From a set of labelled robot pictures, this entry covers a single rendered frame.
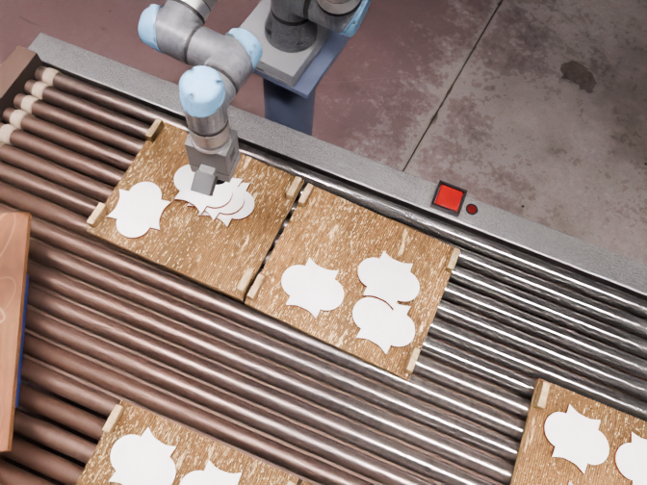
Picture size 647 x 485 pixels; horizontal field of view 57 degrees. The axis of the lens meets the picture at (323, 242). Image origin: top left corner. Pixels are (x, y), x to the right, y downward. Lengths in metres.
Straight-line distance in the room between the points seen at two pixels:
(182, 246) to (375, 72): 1.73
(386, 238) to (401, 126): 1.37
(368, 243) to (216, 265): 0.37
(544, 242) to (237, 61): 0.90
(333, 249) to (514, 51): 2.00
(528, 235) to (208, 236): 0.80
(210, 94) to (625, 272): 1.11
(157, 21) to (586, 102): 2.38
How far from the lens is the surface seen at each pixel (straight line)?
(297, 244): 1.43
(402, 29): 3.14
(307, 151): 1.58
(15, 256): 1.42
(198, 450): 1.33
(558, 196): 2.83
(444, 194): 1.55
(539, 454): 1.43
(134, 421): 1.36
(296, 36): 1.73
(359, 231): 1.46
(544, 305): 1.53
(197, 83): 1.04
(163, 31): 1.16
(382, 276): 1.40
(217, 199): 1.45
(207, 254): 1.43
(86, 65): 1.81
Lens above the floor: 2.25
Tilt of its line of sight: 67 degrees down
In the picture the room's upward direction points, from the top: 10 degrees clockwise
